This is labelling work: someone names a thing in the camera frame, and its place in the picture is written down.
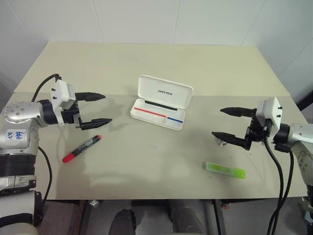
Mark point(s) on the dark rounded shape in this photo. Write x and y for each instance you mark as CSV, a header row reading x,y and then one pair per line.
x,y
124,221

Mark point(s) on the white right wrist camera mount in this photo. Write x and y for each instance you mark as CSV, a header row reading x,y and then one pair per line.
x,y
272,111

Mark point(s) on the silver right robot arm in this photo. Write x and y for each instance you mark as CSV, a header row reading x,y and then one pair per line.
x,y
299,137

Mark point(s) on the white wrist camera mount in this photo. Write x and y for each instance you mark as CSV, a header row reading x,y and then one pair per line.
x,y
61,94
272,111

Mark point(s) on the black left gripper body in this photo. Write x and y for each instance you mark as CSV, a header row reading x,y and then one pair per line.
x,y
72,116

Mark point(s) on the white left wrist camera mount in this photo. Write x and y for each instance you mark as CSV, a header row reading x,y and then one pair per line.
x,y
61,94

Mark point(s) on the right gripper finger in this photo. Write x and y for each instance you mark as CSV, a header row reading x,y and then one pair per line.
x,y
238,111
230,138

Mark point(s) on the black table frame leg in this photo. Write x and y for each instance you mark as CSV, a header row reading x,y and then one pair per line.
x,y
85,218
218,216

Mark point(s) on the dark object by wall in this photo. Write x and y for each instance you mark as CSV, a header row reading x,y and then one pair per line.
x,y
305,100

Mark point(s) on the small white crumpled object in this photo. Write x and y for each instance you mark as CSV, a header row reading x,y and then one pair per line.
x,y
222,143

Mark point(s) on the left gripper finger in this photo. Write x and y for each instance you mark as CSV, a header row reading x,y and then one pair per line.
x,y
96,123
90,97

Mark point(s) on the red and black marker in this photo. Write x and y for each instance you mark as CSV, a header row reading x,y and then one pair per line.
x,y
82,148

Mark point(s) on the white open pencil case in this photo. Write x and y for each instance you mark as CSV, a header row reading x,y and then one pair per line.
x,y
162,98

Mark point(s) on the grey rounded shape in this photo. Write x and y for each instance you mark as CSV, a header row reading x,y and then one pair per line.
x,y
185,218

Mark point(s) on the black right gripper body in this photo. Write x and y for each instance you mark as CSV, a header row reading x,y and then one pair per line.
x,y
256,132

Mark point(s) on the black pen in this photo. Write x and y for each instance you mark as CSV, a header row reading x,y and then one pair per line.
x,y
160,105

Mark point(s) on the green highlighter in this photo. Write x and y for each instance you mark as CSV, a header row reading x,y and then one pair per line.
x,y
225,170

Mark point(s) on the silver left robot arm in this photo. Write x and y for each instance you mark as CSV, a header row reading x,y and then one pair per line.
x,y
19,137

